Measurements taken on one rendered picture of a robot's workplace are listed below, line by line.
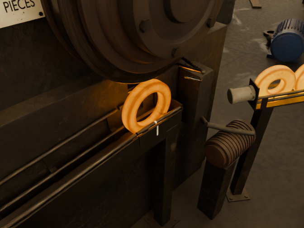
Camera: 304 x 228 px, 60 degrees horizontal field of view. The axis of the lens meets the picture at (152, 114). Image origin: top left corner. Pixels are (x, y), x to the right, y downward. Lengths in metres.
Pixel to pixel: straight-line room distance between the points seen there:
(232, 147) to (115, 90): 0.52
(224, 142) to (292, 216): 0.69
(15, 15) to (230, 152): 0.82
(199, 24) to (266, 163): 1.27
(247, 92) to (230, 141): 0.20
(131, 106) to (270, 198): 1.09
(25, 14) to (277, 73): 0.83
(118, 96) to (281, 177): 1.20
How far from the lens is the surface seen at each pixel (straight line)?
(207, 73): 0.92
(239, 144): 1.10
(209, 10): 0.66
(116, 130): 0.82
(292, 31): 2.75
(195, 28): 0.65
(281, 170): 1.78
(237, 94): 1.04
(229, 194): 1.56
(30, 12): 0.64
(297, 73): 1.14
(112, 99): 0.79
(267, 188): 1.66
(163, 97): 0.84
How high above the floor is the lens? 1.26
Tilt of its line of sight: 40 degrees down
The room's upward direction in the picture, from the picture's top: straight up
